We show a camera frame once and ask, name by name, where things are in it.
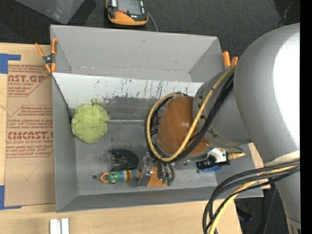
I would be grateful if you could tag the orange block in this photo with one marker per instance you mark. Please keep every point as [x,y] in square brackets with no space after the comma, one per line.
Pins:
[156,180]

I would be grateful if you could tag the black fan-shaped object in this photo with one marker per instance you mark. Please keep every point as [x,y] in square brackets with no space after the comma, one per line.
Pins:
[125,158]

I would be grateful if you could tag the grey metal bin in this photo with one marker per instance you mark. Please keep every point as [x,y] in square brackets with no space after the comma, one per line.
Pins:
[122,50]

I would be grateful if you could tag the green mesh ball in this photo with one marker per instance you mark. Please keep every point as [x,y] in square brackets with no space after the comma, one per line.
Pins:
[89,124]

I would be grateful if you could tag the brown cardboard board red print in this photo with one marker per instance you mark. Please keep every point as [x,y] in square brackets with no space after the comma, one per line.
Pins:
[29,167]

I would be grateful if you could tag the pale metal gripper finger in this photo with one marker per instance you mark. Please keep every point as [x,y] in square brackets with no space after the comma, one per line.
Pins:
[147,162]
[144,180]

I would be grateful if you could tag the black cylinder on white bracket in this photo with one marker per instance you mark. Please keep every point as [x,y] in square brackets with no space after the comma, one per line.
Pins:
[207,164]

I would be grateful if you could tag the striped colourful toy caterpillar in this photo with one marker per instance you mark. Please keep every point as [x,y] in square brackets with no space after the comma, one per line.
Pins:
[122,175]

